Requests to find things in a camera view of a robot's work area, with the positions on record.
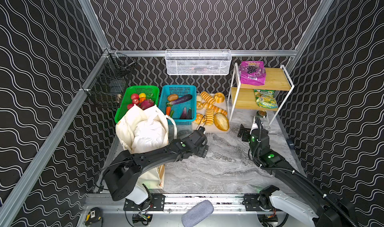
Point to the white wooden two-tier shelf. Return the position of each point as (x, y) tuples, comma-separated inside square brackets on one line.
[(241, 96)]

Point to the black wire wall basket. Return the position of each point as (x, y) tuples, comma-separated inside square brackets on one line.
[(108, 87)]

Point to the green plastic basket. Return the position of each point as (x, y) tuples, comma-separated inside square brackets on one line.
[(152, 92)]

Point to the beige bread tray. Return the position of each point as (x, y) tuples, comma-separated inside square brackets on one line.
[(209, 98)]

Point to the long striped bread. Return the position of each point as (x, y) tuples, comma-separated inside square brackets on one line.
[(214, 108)]

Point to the grey cloth pad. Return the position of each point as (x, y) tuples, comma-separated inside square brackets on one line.
[(197, 213)]

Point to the white wire wall basket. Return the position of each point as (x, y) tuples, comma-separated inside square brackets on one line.
[(198, 62)]

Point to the black eggplant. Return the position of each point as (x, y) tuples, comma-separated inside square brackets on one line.
[(189, 114)]

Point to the knotted round bun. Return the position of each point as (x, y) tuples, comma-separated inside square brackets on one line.
[(200, 119)]

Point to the green yellow snack bag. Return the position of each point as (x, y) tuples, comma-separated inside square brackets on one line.
[(266, 99)]

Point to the pumpkin shaped bread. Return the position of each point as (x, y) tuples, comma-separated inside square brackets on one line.
[(219, 98)]

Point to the cream canvas tote bag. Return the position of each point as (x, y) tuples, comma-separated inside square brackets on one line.
[(126, 126)]

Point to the striped bread roll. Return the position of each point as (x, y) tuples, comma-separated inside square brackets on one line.
[(209, 114)]

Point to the left purple snack bag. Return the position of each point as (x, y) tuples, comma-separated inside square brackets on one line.
[(252, 73)]

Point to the orange carrot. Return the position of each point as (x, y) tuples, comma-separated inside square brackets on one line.
[(168, 111)]

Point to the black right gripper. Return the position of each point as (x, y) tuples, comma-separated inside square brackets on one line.
[(245, 133)]

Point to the oval golden bread loaf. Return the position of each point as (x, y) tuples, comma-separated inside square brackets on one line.
[(221, 122)]

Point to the pink dragon fruit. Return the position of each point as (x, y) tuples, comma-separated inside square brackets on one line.
[(148, 103)]

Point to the dark purple eggplant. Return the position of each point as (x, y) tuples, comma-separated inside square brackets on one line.
[(184, 114)]

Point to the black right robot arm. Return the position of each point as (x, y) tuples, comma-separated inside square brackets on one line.
[(316, 208)]

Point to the green white can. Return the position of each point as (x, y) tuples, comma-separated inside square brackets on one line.
[(262, 115)]

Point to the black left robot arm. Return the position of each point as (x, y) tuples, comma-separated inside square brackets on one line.
[(122, 174)]

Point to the yellow black tape measure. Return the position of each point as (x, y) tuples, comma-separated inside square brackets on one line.
[(94, 218)]

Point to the teal plastic basket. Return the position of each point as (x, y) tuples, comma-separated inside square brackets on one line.
[(180, 90)]

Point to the brown potato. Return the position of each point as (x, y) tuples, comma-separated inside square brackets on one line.
[(172, 97)]

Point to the white plastic bag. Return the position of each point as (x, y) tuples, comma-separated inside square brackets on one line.
[(150, 135)]

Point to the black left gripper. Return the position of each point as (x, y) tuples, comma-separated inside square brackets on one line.
[(202, 149)]

